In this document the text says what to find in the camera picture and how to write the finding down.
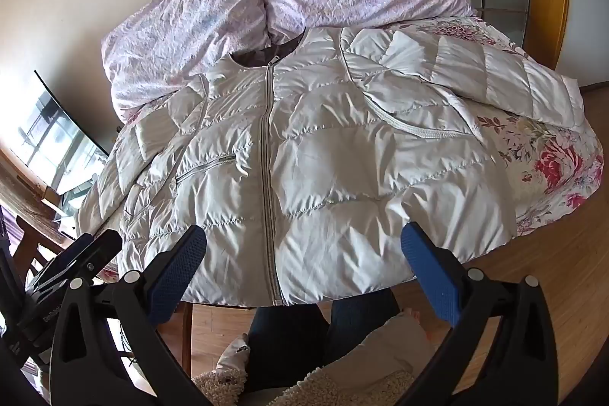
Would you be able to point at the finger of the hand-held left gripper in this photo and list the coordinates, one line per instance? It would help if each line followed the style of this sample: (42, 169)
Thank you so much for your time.
(83, 251)

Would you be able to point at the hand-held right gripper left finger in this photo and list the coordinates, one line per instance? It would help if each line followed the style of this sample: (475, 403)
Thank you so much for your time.
(173, 275)

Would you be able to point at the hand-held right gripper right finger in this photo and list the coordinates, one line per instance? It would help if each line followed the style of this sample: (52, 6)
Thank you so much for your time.
(433, 273)

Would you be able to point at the white puffer jacket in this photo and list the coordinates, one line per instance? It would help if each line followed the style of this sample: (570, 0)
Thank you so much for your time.
(333, 158)

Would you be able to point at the person's foot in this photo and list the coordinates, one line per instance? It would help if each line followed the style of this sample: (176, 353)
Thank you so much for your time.
(428, 325)

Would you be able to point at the white slipper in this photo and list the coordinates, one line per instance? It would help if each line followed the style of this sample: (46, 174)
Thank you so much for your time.
(234, 356)

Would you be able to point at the person's legs and slippers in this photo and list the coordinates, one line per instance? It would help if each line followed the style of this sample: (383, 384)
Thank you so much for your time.
(371, 370)

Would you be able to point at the flat screen television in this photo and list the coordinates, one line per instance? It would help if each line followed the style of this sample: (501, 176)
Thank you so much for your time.
(62, 125)

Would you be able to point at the person's legs in jeans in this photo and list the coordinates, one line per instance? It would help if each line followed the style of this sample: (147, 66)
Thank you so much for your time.
(285, 339)

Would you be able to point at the floral bed blanket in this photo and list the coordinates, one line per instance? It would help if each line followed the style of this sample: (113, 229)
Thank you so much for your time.
(547, 158)

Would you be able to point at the pink patterned pillow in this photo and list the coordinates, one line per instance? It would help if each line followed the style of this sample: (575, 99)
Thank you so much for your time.
(190, 30)

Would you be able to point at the wooden bed frame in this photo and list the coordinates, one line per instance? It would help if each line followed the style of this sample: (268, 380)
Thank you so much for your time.
(185, 339)

